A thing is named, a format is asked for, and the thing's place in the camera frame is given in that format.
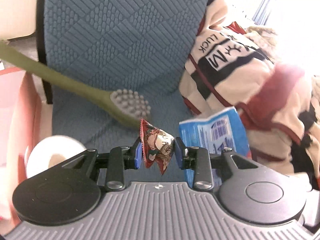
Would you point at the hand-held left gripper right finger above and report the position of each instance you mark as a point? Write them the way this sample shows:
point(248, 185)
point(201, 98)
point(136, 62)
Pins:
point(178, 153)

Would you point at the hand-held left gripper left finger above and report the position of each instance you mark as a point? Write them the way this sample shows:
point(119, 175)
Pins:
point(138, 155)

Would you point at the red crinkled snack packet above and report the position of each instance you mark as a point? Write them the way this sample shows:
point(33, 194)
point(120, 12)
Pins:
point(155, 142)

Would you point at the orange cardboard box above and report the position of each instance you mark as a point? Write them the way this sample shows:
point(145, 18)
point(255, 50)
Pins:
point(15, 117)

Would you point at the blue snack packet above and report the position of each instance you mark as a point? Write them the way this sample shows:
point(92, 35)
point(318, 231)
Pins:
point(220, 132)

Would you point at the white red black printed blanket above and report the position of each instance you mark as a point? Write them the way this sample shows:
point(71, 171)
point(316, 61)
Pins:
point(237, 80)

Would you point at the white toilet paper roll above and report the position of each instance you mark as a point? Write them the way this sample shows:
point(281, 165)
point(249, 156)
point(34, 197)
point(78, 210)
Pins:
point(42, 152)

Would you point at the green massage brush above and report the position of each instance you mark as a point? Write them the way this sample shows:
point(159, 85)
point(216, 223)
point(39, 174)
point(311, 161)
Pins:
point(62, 80)

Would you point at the blue textured mat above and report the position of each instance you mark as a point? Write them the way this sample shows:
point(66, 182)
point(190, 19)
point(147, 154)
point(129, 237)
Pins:
point(112, 30)

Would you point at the white fluffy blanket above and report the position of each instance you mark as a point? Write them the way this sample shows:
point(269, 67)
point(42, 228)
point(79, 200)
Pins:
point(263, 33)

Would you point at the blue curtain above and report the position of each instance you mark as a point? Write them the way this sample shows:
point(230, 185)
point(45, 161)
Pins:
point(265, 5)

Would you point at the white folding chair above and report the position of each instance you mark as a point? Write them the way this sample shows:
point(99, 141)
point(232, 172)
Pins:
point(17, 10)

